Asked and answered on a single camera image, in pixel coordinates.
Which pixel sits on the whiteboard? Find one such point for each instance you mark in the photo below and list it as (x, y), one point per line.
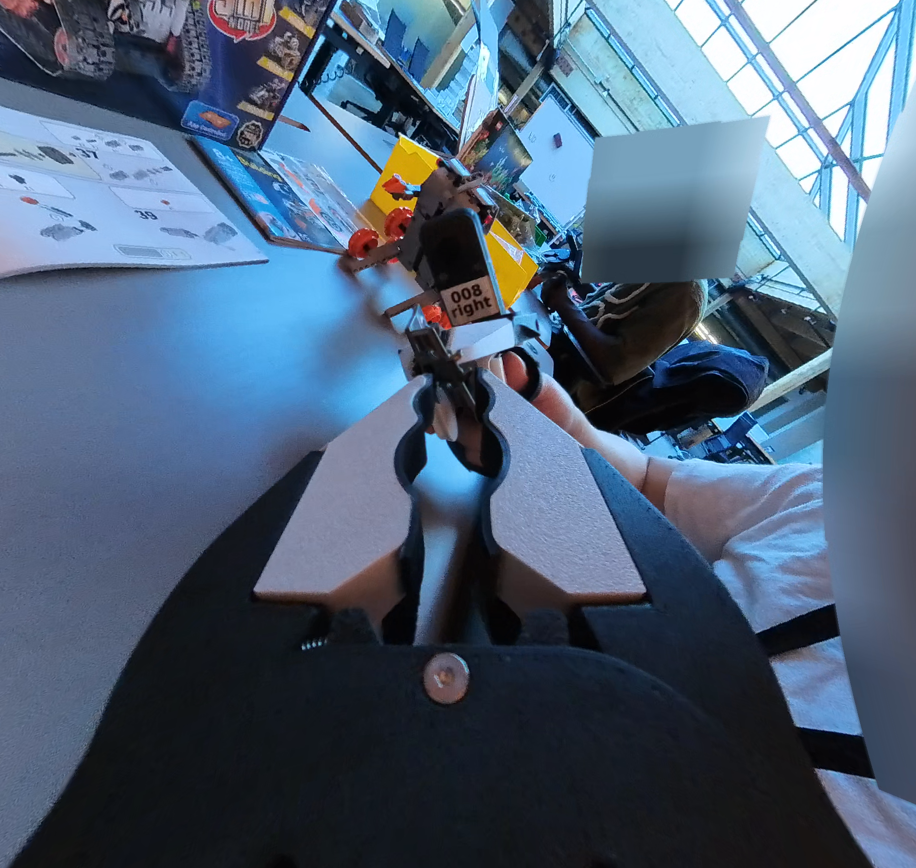
(558, 166)

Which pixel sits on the grey desk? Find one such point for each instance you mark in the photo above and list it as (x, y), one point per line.
(143, 417)

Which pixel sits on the open instruction booklet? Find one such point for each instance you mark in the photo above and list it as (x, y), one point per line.
(107, 202)

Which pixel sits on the colourful toy set box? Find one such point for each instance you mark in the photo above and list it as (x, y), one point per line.
(501, 152)

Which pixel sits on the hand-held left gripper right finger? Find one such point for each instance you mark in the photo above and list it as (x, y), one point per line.
(565, 524)

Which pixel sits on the person's right hand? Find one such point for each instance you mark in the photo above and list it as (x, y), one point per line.
(558, 410)

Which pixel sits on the yellow plastic bin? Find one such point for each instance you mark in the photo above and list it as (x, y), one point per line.
(401, 174)

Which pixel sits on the robot kit box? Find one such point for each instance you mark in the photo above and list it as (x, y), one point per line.
(143, 38)

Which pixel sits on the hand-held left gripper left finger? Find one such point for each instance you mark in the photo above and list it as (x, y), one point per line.
(336, 524)

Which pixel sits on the wood-edged neighbouring table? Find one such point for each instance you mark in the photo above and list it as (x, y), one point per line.
(350, 123)

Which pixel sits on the grey orange toy robot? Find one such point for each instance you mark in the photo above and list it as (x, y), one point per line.
(429, 202)

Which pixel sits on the blue building booklet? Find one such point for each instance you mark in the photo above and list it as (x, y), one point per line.
(286, 195)

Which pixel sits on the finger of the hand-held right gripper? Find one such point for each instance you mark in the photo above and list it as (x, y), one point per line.
(486, 342)

